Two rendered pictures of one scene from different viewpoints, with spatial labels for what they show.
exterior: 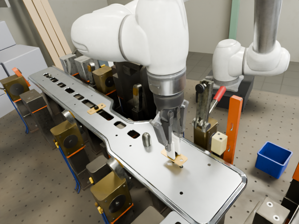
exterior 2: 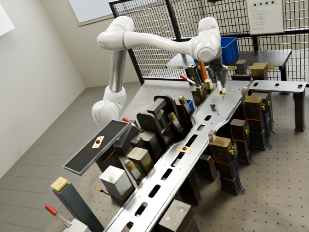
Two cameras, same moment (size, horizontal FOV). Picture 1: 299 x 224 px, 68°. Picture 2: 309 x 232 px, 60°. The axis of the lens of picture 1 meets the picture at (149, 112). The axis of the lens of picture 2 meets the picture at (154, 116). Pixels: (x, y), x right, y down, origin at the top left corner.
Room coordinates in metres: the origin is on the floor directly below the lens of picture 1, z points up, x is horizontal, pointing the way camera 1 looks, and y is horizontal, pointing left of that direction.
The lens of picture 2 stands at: (0.98, 1.25, 1.90)
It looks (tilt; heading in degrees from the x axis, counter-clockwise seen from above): 32 degrees down; 266
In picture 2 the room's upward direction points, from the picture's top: 22 degrees counter-clockwise
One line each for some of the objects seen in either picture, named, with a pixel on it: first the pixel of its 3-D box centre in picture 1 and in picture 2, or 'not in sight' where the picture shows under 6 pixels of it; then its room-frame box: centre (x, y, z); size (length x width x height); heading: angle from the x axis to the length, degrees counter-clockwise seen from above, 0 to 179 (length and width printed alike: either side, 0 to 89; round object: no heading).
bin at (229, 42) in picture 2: not in sight; (214, 50); (0.27, -0.51, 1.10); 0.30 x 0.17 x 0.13; 120
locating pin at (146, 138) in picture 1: (146, 139); (213, 107); (0.56, 0.02, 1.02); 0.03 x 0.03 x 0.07
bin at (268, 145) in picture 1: (272, 159); (185, 107); (0.60, -0.50, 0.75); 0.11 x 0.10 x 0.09; 38
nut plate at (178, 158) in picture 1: (173, 154); (221, 92); (0.46, -0.05, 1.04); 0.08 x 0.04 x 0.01; 38
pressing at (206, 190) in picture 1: (93, 108); (184, 153); (0.84, 0.25, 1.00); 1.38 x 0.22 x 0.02; 38
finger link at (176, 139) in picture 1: (175, 144); (219, 87); (0.47, -0.06, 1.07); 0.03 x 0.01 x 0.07; 38
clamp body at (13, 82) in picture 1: (23, 105); not in sight; (1.17, 0.75, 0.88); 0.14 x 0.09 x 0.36; 128
